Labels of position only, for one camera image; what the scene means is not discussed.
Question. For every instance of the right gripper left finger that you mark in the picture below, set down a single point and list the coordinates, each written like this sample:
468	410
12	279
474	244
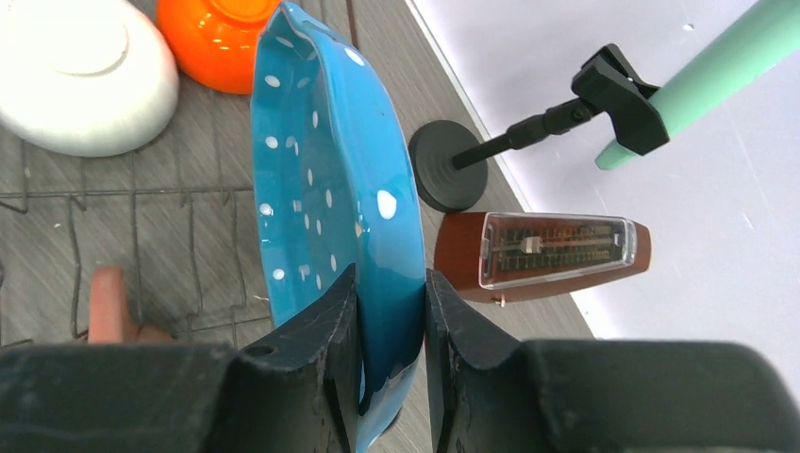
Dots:
294	390

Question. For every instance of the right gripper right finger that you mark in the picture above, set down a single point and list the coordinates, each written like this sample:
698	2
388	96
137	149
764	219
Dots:
489	392

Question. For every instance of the pink ceramic mug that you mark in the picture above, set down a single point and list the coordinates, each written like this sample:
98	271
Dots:
110	320

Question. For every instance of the blue dotted plate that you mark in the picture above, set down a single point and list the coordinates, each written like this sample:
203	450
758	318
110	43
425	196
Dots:
334	189

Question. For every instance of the black wire dish rack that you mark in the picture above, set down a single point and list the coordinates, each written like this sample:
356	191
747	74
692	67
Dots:
177	215

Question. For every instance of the orange bowl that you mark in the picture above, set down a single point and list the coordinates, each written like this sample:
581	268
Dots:
214	41

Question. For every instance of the white bowl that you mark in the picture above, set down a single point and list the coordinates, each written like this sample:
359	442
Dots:
85	78

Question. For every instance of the brown wooden metronome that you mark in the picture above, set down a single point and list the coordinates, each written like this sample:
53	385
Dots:
503	257

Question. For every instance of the black microphone stand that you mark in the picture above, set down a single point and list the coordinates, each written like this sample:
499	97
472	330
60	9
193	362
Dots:
450	163

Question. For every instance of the mint green microphone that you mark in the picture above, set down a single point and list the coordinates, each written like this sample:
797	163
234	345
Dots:
763	36

